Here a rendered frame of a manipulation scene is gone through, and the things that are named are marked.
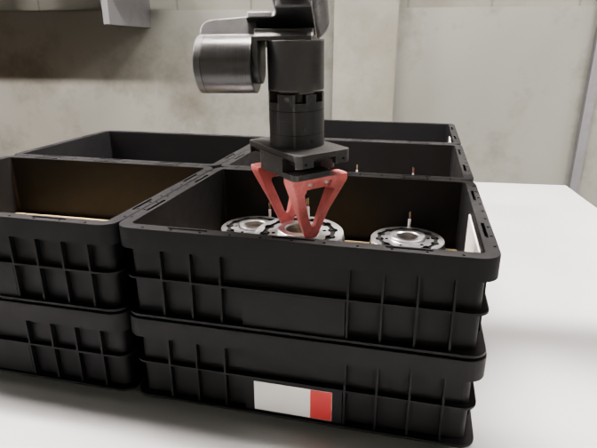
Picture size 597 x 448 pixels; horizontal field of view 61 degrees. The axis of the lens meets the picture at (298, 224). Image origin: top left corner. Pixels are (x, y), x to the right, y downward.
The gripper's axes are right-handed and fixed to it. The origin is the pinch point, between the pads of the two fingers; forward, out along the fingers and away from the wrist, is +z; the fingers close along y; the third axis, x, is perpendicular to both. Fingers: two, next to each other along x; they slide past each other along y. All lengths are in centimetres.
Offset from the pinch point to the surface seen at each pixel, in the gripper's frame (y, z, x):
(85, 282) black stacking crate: -13.4, 6.9, -21.2
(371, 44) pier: -152, -13, 139
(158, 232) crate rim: -5.0, -0.6, -14.4
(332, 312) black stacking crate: 8.3, 6.9, -1.3
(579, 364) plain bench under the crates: 16.6, 23.2, 34.9
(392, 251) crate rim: 12.5, -0.7, 2.6
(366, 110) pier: -152, 18, 137
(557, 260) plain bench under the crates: -6, 25, 66
